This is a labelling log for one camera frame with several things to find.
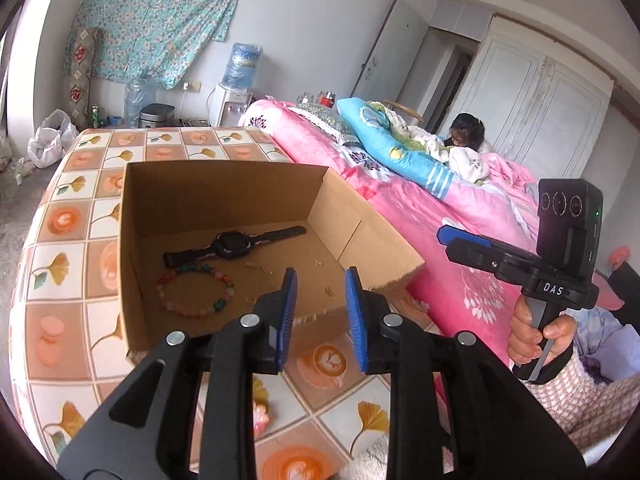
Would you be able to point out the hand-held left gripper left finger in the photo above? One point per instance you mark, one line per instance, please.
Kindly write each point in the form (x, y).
(287, 310)

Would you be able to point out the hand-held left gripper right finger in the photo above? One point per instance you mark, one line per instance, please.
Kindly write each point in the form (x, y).
(356, 320)

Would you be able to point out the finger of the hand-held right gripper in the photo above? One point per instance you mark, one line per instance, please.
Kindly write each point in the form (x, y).
(462, 236)
(480, 255)

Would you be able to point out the brown cardboard box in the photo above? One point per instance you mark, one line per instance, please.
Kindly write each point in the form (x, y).
(225, 195)

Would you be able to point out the person's right hand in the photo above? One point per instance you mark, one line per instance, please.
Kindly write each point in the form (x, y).
(520, 340)

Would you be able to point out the pink floral bed blanket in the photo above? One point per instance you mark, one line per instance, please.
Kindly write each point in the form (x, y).
(415, 210)

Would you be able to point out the blue patterned quilt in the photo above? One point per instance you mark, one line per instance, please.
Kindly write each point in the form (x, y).
(390, 145)

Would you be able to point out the white wardrobe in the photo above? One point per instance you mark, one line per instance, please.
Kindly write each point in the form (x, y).
(540, 105)

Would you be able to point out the floral pillow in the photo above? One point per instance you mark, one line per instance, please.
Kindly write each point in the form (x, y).
(320, 120)

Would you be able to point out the red jar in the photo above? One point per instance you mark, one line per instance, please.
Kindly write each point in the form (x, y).
(327, 100)

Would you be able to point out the white water dispenser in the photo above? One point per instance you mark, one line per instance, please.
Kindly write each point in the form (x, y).
(230, 107)

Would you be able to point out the tile-patterned tablecloth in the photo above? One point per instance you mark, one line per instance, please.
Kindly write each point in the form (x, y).
(65, 285)

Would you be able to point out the silver rice cooker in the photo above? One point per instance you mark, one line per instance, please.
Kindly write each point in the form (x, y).
(156, 116)

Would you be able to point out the empty clear water jug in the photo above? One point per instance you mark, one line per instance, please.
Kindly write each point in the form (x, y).
(139, 100)

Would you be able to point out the green can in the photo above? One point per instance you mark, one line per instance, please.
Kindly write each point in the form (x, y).
(95, 117)

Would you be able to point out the white plastic bag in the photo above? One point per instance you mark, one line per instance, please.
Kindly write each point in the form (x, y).
(50, 140)

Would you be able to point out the red flower patterned cushion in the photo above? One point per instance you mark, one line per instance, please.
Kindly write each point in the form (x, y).
(80, 75)

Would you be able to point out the wall socket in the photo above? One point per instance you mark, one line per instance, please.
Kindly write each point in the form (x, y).
(192, 86)

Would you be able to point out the teal floral wall cloth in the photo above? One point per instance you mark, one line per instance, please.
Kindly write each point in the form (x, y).
(155, 15)

